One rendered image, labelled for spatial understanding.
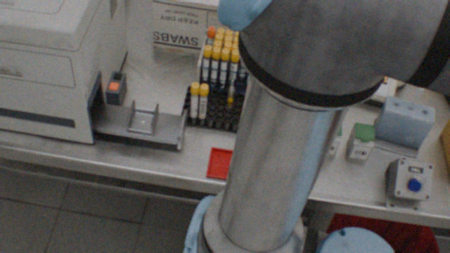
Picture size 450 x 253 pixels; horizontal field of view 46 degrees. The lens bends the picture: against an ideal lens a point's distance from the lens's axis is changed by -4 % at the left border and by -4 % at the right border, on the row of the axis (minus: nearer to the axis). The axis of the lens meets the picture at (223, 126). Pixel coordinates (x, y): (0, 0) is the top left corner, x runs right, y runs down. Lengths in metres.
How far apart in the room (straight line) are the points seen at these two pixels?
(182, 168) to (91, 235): 0.97
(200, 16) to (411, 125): 0.49
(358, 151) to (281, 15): 0.78
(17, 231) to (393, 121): 1.39
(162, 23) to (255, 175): 0.77
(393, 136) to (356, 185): 0.14
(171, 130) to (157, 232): 0.95
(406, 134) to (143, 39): 0.62
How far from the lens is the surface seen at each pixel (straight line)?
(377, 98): 1.22
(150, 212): 2.02
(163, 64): 1.24
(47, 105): 1.04
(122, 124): 1.08
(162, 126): 1.07
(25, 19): 0.92
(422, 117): 1.12
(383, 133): 1.15
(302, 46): 0.35
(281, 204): 0.52
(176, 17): 1.20
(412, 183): 1.05
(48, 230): 2.03
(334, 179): 1.09
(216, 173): 1.06
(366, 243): 0.68
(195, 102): 1.07
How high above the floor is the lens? 1.76
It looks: 51 degrees down
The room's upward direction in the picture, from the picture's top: 7 degrees clockwise
